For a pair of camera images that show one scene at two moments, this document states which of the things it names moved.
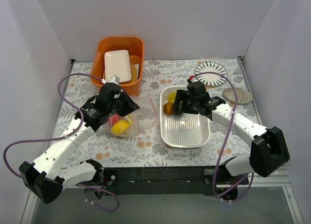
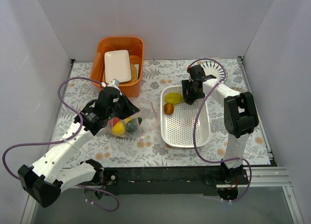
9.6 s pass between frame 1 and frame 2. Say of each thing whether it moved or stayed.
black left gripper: stayed
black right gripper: moved
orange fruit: stayed
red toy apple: stayed
